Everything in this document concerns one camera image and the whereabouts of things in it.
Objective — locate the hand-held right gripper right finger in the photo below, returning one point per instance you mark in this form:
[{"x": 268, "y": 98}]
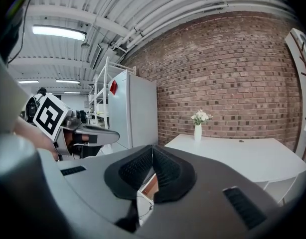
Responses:
[{"x": 205, "y": 195}]

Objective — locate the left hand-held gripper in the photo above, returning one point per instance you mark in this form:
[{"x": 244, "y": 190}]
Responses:
[{"x": 49, "y": 116}]

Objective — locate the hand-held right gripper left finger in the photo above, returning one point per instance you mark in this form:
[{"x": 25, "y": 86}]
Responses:
[{"x": 93, "y": 178}]

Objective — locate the person's left forearm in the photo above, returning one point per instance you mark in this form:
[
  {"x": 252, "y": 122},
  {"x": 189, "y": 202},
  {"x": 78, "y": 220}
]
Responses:
[{"x": 33, "y": 136}]

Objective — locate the person's left hand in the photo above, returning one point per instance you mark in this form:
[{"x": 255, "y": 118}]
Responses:
[{"x": 68, "y": 138}]

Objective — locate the white metal shelving rack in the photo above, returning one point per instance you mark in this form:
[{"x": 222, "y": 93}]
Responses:
[{"x": 105, "y": 93}]

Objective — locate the white refrigerator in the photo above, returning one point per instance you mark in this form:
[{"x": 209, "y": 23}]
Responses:
[{"x": 140, "y": 108}]

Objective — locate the white desk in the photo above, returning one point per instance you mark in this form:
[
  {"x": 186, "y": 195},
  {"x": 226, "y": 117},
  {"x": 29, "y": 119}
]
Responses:
[{"x": 230, "y": 155}]

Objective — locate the red diamond sticker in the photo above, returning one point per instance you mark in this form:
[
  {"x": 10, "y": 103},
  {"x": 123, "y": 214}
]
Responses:
[{"x": 113, "y": 87}]

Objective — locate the white vase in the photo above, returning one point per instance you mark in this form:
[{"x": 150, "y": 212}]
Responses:
[{"x": 198, "y": 133}]

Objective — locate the small ceiling light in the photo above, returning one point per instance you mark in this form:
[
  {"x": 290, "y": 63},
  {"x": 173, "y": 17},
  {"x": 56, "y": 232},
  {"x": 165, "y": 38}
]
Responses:
[
  {"x": 67, "y": 81},
  {"x": 28, "y": 81}
]

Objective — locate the white flower bouquet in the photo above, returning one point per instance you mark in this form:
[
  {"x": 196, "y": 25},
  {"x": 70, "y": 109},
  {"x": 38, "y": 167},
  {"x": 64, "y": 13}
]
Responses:
[{"x": 201, "y": 117}]

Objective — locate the ceiling air conditioner unit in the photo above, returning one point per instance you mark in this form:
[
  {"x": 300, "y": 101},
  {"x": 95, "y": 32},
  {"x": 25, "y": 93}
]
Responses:
[{"x": 96, "y": 56}]

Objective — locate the ceiling dome fixture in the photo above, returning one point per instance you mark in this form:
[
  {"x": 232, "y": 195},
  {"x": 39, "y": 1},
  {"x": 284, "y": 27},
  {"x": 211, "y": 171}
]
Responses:
[{"x": 85, "y": 45}]

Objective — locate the long ceiling light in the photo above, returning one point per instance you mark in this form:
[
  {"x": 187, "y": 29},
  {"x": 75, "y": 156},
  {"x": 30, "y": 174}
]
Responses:
[{"x": 58, "y": 32}]

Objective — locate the white ceiling pipe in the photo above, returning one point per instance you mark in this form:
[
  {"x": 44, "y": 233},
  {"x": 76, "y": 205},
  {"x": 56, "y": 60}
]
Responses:
[
  {"x": 141, "y": 24},
  {"x": 148, "y": 29}
]

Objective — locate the white cubby cabinet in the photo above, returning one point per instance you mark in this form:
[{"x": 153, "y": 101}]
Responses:
[{"x": 305, "y": 56}]

